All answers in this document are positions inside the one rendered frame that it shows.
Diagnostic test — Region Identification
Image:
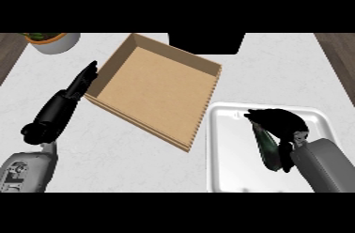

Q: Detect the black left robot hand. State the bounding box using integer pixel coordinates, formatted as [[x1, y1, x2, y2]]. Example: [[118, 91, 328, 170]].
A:
[[19, 60, 100, 146]]

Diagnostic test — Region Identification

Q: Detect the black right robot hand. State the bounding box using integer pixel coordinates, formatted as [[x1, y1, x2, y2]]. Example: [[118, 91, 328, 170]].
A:
[[243, 108, 309, 174]]

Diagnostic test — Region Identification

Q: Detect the dark green eggplant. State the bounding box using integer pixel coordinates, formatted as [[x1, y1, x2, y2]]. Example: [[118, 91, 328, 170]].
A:
[[250, 121, 284, 173]]

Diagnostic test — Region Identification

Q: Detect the white tray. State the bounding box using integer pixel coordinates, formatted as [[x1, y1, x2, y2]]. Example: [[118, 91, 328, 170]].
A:
[[204, 101, 336, 194]]

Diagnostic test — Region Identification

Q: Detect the brown cardboard box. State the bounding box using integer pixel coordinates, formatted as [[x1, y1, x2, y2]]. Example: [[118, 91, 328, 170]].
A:
[[82, 33, 224, 153]]

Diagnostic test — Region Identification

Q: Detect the white plant pot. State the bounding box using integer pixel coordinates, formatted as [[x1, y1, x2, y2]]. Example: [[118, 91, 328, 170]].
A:
[[19, 33, 82, 55]]

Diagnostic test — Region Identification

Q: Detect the black appliance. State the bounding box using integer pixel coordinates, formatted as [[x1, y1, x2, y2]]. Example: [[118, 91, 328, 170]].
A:
[[166, 33, 247, 55]]

